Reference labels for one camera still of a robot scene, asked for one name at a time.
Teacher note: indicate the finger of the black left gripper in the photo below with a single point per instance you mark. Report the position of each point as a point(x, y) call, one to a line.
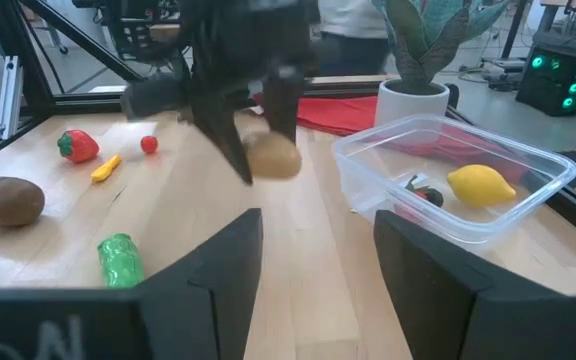
point(283, 105)
point(220, 125)

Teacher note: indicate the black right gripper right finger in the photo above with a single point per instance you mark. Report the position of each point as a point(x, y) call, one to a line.
point(458, 310)

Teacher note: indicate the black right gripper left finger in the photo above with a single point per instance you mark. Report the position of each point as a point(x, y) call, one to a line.
point(208, 310)

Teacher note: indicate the tan toy potato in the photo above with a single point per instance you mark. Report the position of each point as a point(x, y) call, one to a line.
point(273, 157)

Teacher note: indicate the green toy cucumber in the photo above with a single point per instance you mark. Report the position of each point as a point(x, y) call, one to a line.
point(120, 260)

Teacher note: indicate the yellow toy lemon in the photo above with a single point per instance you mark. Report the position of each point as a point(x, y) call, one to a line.
point(480, 185)

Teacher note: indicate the small red toy tomato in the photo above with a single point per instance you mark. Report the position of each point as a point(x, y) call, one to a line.
point(149, 144)

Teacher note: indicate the red cloth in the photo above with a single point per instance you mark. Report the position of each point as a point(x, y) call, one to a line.
point(338, 112)

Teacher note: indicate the small yellow toy banana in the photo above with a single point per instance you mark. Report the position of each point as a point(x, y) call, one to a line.
point(105, 169)

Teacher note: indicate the large red toy strawberry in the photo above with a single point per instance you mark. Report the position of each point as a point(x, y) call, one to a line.
point(78, 146)

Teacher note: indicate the person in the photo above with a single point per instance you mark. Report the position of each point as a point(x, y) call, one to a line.
point(353, 30)

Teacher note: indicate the clear plastic container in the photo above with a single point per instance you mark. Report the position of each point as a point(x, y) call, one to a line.
point(368, 170)

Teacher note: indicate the green artificial plant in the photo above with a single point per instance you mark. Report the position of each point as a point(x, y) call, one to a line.
point(428, 40)

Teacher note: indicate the brown toy kiwi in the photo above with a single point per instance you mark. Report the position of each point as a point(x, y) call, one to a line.
point(5, 201)

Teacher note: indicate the black computer tower with lights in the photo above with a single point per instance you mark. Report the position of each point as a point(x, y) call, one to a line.
point(558, 80)

